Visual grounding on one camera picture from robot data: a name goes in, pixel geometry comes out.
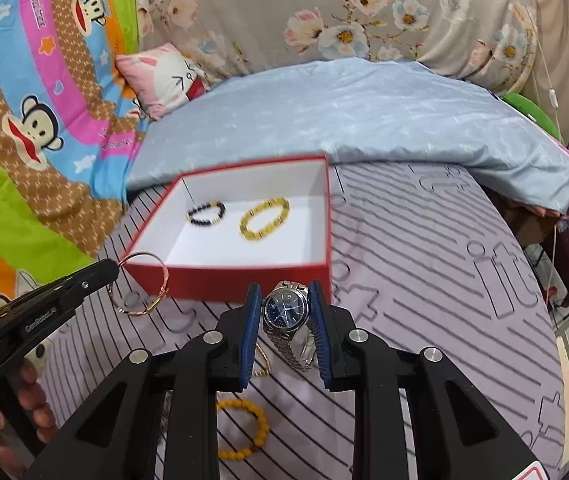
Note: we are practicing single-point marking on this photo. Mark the green plastic object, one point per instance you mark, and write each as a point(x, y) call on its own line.
point(534, 112)

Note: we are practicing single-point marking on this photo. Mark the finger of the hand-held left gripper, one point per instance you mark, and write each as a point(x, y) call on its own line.
point(89, 280)

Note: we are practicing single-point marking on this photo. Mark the colourful cartoon monkey blanket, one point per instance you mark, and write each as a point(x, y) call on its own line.
point(39, 85)

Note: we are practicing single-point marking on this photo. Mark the light blue pillow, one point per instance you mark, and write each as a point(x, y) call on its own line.
point(364, 115)

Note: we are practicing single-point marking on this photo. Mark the thin gold bangle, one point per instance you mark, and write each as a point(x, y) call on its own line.
point(166, 280)

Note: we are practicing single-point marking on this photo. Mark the red cardboard box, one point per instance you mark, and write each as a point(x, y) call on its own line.
point(214, 280)

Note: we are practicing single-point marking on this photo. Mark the person's left hand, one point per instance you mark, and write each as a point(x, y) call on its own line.
point(34, 400)

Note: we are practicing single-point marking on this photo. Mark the silver wristwatch with blue dial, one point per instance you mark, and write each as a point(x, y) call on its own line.
point(284, 310)

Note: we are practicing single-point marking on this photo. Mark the grey floral quilt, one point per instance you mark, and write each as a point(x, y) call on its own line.
point(314, 10)

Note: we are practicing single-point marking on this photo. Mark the pink cartoon pillow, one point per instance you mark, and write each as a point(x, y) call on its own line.
point(159, 80)

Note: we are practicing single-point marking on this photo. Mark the purple striped bedsheet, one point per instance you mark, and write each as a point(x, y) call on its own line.
point(414, 285)

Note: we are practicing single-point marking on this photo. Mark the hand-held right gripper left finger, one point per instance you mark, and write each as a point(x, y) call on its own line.
point(247, 340)

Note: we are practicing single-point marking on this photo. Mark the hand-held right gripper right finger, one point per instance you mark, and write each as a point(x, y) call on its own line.
point(322, 340)

